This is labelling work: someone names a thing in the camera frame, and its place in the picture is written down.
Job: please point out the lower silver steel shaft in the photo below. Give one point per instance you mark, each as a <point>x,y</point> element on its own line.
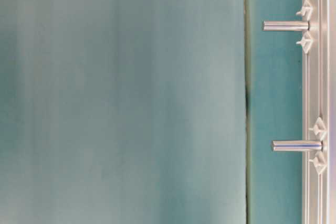
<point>296,146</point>

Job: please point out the white bracket above shaft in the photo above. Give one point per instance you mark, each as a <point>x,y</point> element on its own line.
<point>319,129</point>
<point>306,10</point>

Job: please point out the silver steel shaft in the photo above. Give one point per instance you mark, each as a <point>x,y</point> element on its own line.
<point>285,26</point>
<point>296,146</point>

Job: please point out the silver aluminium extrusion rail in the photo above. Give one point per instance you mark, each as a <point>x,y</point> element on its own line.
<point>318,90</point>

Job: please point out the upper silver steel shaft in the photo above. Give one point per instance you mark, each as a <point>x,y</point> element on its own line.
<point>285,26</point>

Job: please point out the white bracket below lower shaft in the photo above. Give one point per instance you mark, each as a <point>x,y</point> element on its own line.
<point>319,162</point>

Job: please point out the white bracket above upper shaft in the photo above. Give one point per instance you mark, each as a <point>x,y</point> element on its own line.
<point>306,10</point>

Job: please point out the white bracket above lower shaft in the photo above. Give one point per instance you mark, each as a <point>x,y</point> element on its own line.
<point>319,129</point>

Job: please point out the white bracket below shaft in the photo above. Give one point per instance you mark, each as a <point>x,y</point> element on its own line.
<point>306,42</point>
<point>319,162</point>

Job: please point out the white bracket below upper shaft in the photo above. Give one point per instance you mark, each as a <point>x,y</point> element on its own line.
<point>306,42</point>

